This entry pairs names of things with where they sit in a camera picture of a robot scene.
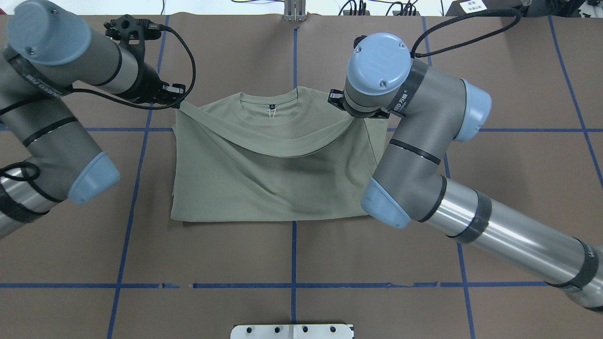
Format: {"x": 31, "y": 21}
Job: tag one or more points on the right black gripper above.
{"x": 335, "y": 97}

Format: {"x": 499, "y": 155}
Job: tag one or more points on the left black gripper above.
{"x": 147, "y": 81}

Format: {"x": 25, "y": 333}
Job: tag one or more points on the olive green long-sleeve shirt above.
{"x": 290, "y": 157}

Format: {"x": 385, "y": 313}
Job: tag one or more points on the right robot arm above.
{"x": 436, "y": 110}

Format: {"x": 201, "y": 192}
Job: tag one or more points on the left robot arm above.
{"x": 51, "y": 53}

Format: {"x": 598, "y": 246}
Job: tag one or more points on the black box with label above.
{"x": 461, "y": 7}

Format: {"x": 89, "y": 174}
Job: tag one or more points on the aluminium frame post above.
{"x": 295, "y": 10}

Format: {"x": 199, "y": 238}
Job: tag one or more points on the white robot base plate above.
{"x": 293, "y": 331}

